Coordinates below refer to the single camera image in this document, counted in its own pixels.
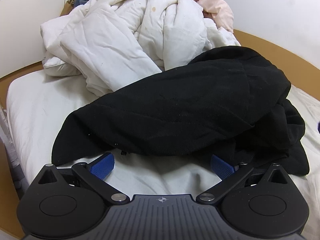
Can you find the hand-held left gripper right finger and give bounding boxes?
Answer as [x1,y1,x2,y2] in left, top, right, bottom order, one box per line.
[196,154,288,204]

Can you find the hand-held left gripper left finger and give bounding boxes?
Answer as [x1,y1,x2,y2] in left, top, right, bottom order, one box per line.
[37,152,130,203]

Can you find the black coat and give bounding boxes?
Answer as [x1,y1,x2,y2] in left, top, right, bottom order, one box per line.
[51,45,309,177]

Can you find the white pillow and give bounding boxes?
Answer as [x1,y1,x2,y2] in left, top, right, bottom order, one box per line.
[42,55,83,77]

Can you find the white duvet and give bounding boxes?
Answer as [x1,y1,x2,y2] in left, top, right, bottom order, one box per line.
[40,0,242,98]

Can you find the pink cloth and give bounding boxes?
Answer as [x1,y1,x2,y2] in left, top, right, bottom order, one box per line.
[191,0,234,33]

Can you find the wooden bed frame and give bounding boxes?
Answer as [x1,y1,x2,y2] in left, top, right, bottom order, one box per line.
[0,0,320,110]

